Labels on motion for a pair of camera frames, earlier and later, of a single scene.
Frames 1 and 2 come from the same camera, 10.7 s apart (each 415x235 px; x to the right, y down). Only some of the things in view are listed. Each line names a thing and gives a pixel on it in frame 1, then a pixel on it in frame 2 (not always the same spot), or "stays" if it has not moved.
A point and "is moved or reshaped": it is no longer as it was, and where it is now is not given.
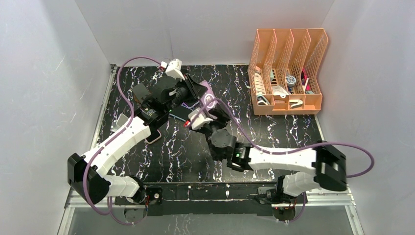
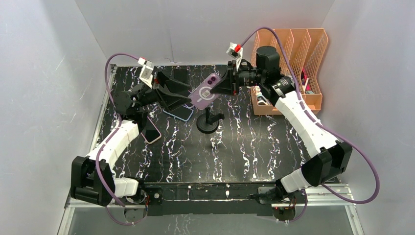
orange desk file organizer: x=280 y=71 stays
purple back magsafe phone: x=209 y=100 is moved or reshaped
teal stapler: x=262 y=100 stays
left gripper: x=196 y=89 -> x=169 y=101
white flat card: x=304 y=87 stays
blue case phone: x=180 y=112 stays
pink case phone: x=154 y=135 stays
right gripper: x=223 y=119 -> x=227 y=85
